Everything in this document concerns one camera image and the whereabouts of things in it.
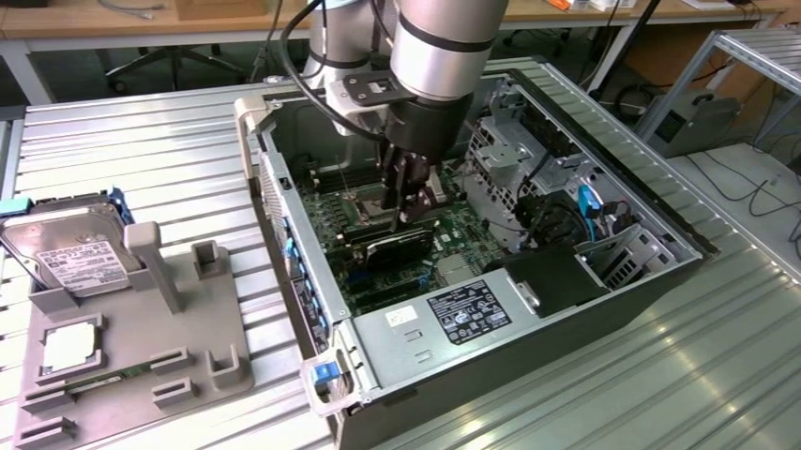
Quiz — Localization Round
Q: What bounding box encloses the blue disk carrier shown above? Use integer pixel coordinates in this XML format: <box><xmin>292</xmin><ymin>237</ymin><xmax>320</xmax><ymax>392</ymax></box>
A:
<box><xmin>0</xmin><ymin>185</ymin><xmax>137</xmax><ymax>229</ymax></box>

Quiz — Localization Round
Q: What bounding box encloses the green RAM stick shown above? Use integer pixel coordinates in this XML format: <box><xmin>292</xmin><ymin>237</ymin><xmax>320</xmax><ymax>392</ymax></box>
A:
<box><xmin>61</xmin><ymin>363</ymin><xmax>157</xmax><ymax>395</ymax></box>

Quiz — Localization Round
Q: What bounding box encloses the black office chair base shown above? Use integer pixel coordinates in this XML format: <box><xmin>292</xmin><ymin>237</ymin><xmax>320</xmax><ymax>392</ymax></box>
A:
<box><xmin>102</xmin><ymin>44</ymin><xmax>249</xmax><ymax>93</ymax></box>

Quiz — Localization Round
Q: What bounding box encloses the open black PC case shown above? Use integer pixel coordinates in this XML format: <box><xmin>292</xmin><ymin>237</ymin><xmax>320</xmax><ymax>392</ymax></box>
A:
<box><xmin>230</xmin><ymin>55</ymin><xmax>720</xmax><ymax>450</ymax></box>

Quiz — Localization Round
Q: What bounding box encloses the black power wire bundle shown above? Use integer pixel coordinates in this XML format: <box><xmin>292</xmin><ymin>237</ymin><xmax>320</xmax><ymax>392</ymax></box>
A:
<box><xmin>517</xmin><ymin>194</ymin><xmax>590</xmax><ymax>249</ymax></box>

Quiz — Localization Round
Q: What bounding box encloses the silver CPU chip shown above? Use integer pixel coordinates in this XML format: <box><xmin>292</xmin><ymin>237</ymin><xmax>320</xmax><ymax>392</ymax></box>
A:
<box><xmin>39</xmin><ymin>322</ymin><xmax>101</xmax><ymax>374</ymax></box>

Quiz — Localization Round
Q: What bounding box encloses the CPU socket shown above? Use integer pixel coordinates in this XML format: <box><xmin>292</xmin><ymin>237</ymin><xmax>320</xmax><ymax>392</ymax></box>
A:
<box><xmin>347</xmin><ymin>187</ymin><xmax>392</xmax><ymax>219</ymax></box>

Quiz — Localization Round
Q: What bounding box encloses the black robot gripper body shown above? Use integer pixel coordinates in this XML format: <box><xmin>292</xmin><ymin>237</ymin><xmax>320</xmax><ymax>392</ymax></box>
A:
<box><xmin>379</xmin><ymin>93</ymin><xmax>471</xmax><ymax>163</ymax></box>

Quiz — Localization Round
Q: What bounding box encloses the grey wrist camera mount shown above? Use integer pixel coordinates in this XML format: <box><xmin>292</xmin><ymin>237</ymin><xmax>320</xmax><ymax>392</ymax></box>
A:
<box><xmin>323</xmin><ymin>73</ymin><xmax>417</xmax><ymax>138</ymax></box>

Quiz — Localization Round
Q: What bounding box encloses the grey control box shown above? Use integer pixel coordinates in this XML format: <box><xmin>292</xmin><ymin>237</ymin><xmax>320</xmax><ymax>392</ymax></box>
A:
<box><xmin>636</xmin><ymin>91</ymin><xmax>743</xmax><ymax>158</ymax></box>

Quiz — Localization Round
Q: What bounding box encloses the wooden desk white frame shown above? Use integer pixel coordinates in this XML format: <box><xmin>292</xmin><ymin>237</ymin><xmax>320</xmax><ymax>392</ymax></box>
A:
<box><xmin>499</xmin><ymin>0</ymin><xmax>790</xmax><ymax>95</ymax></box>
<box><xmin>0</xmin><ymin>0</ymin><xmax>313</xmax><ymax>107</ymax></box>

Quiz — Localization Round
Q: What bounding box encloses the green motherboard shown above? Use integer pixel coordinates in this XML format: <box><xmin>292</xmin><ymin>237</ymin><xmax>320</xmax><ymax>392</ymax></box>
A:
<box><xmin>286</xmin><ymin>154</ymin><xmax>511</xmax><ymax>313</ymax></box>

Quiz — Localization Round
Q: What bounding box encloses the black plastic air shroud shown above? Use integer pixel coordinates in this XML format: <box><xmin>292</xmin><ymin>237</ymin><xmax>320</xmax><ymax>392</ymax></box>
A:
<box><xmin>480</xmin><ymin>246</ymin><xmax>611</xmax><ymax>320</ymax></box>

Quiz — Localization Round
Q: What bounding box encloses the aluminium slat table frame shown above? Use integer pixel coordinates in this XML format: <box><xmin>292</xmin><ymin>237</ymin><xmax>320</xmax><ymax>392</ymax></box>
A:
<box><xmin>650</xmin><ymin>27</ymin><xmax>801</xmax><ymax>156</ymax></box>

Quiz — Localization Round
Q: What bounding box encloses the thin hanging cable with plug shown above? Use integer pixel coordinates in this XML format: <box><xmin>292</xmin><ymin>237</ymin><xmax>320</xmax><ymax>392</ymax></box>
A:
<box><xmin>248</xmin><ymin>0</ymin><xmax>284</xmax><ymax>86</ymax></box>

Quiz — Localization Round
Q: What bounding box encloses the silver chipset heatsink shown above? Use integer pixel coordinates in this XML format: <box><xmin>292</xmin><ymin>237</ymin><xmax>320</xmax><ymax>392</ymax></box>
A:
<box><xmin>433</xmin><ymin>255</ymin><xmax>480</xmax><ymax>285</ymax></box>

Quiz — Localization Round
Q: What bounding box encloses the blue data wire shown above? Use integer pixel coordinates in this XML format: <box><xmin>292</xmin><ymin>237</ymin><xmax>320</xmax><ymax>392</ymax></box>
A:
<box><xmin>579</xmin><ymin>183</ymin><xmax>606</xmax><ymax>243</ymax></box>

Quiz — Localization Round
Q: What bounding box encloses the grey power supply unit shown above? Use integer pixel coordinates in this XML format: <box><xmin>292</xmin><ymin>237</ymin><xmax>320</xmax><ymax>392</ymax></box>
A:
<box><xmin>349</xmin><ymin>276</ymin><xmax>545</xmax><ymax>390</ymax></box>

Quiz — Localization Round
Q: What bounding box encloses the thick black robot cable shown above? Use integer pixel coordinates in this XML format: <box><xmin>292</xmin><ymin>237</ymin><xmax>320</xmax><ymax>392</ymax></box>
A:
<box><xmin>278</xmin><ymin>0</ymin><xmax>392</xmax><ymax>142</ymax></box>

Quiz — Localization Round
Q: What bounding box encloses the Nvidia graphics card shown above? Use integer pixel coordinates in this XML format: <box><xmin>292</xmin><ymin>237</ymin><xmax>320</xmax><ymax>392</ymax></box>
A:
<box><xmin>360</xmin><ymin>223</ymin><xmax>433</xmax><ymax>272</ymax></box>

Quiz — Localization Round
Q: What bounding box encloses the silver hard disk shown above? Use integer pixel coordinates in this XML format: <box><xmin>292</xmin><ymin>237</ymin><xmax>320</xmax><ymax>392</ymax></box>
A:
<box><xmin>0</xmin><ymin>199</ymin><xmax>149</xmax><ymax>299</ymax></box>

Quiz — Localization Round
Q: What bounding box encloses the grey plastic parts rack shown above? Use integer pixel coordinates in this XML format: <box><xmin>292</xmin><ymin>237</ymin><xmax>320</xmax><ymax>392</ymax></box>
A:
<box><xmin>10</xmin><ymin>222</ymin><xmax>257</xmax><ymax>449</ymax></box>

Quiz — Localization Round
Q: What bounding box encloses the perforated metal disk bay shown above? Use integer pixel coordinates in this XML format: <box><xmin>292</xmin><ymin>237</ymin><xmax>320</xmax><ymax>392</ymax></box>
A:
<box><xmin>573</xmin><ymin>222</ymin><xmax>706</xmax><ymax>290</ymax></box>

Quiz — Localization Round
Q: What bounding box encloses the metal socket cover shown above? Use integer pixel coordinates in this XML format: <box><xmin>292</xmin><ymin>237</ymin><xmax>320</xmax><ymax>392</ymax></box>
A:
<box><xmin>424</xmin><ymin>171</ymin><xmax>452</xmax><ymax>207</ymax></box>

